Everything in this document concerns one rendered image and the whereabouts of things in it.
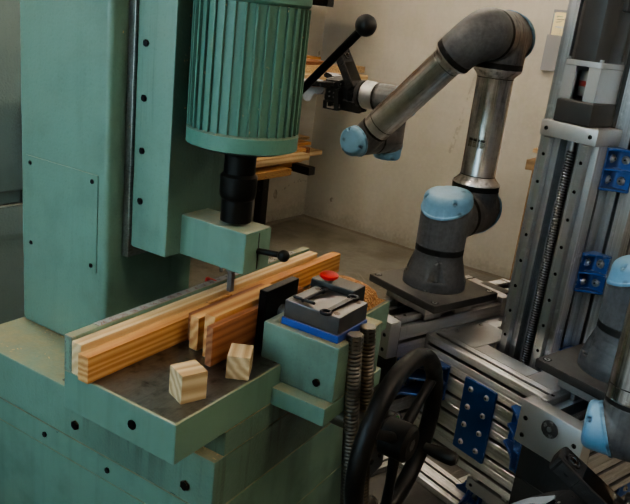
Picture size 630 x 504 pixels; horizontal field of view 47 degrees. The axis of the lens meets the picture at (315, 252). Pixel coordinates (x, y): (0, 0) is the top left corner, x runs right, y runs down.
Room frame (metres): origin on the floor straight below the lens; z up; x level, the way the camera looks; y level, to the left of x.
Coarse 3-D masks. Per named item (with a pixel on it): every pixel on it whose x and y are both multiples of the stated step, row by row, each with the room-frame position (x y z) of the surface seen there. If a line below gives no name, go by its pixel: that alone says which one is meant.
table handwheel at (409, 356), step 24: (408, 360) 0.95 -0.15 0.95; (432, 360) 1.01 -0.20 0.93; (384, 384) 0.90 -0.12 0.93; (432, 384) 1.04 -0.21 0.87; (384, 408) 0.88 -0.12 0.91; (432, 408) 1.07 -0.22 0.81; (360, 432) 0.86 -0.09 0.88; (384, 432) 0.91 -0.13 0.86; (408, 432) 0.95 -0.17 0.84; (432, 432) 1.06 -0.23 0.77; (360, 456) 0.85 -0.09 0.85; (408, 456) 0.95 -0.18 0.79; (360, 480) 0.84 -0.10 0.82; (408, 480) 1.01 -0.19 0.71
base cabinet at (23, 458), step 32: (0, 416) 1.11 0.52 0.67; (32, 416) 1.07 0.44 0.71; (0, 448) 1.11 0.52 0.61; (32, 448) 1.06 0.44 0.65; (64, 448) 1.02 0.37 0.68; (320, 448) 1.13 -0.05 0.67; (0, 480) 1.11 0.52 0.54; (32, 480) 1.06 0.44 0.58; (64, 480) 1.02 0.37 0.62; (96, 480) 0.98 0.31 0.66; (128, 480) 0.95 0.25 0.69; (256, 480) 0.96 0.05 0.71; (288, 480) 1.04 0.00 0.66; (320, 480) 1.14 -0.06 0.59
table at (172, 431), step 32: (384, 320) 1.30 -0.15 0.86; (160, 352) 0.98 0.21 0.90; (192, 352) 1.00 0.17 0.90; (256, 352) 1.02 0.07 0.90; (96, 384) 0.87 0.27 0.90; (128, 384) 0.88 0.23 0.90; (160, 384) 0.89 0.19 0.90; (224, 384) 0.91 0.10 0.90; (256, 384) 0.94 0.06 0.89; (96, 416) 0.87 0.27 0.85; (128, 416) 0.83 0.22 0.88; (160, 416) 0.81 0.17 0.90; (192, 416) 0.82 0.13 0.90; (224, 416) 0.88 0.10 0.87; (320, 416) 0.93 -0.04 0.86; (160, 448) 0.80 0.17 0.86; (192, 448) 0.82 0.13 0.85
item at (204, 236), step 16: (208, 208) 1.21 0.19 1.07; (192, 224) 1.14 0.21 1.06; (208, 224) 1.12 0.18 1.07; (224, 224) 1.12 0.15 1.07; (240, 224) 1.13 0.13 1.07; (256, 224) 1.14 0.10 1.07; (192, 240) 1.14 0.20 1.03; (208, 240) 1.12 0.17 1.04; (224, 240) 1.11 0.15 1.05; (240, 240) 1.09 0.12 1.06; (256, 240) 1.11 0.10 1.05; (192, 256) 1.14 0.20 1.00; (208, 256) 1.12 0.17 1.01; (224, 256) 1.10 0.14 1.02; (240, 256) 1.09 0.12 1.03; (256, 256) 1.11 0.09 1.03; (240, 272) 1.09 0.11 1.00
